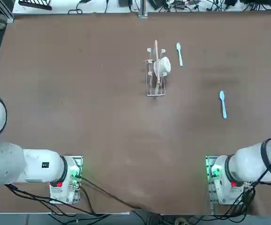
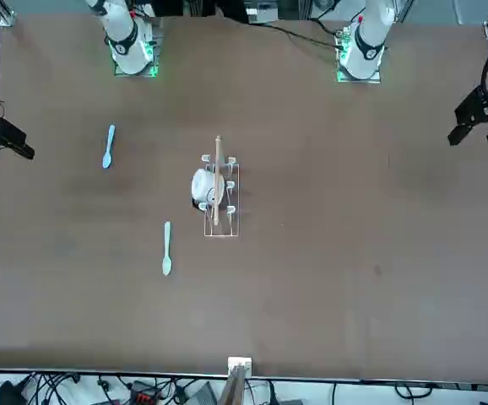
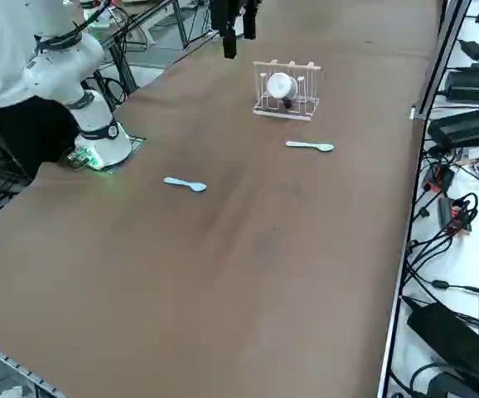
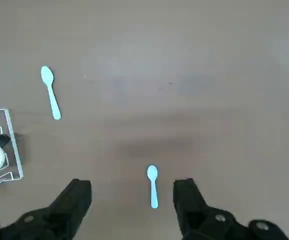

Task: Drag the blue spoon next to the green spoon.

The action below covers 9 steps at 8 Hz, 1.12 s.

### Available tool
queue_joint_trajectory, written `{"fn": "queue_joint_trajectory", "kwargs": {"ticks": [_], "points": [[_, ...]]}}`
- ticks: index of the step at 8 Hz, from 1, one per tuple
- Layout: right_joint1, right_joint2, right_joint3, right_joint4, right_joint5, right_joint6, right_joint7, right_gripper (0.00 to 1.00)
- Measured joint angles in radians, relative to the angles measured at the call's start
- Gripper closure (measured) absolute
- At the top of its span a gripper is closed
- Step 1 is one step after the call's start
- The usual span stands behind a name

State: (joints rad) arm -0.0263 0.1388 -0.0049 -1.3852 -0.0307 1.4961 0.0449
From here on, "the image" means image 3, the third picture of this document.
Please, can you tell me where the aluminium table edge rail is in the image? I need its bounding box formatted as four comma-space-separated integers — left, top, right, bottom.
0, 334, 65, 398

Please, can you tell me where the black orange plug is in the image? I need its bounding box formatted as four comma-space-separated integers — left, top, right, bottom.
438, 194, 479, 238

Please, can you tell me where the large black power adapter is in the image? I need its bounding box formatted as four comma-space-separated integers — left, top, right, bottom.
407, 301, 479, 374

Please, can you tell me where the black aluminium frame strut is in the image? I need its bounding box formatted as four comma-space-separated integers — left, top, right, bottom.
105, 31, 138, 100

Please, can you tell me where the white cup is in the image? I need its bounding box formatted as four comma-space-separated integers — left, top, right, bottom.
266, 72, 299, 109

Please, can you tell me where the blue plastic spoon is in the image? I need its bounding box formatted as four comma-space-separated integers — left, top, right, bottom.
163, 177, 208, 193

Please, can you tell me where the black orange power strip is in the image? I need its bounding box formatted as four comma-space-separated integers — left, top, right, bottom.
423, 163, 456, 194

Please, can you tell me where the aluminium upright post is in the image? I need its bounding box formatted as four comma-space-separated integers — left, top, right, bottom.
411, 0, 472, 121

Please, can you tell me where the black ribbed power adapter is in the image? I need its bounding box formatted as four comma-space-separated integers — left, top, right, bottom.
428, 105, 479, 151

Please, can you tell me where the black cable with inline lump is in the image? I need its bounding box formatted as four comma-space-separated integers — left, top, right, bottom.
404, 265, 479, 294

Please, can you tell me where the green plastic spoon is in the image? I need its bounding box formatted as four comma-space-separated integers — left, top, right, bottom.
285, 140, 336, 153

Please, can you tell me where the small black power adapter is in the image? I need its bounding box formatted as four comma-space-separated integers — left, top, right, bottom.
457, 39, 479, 62

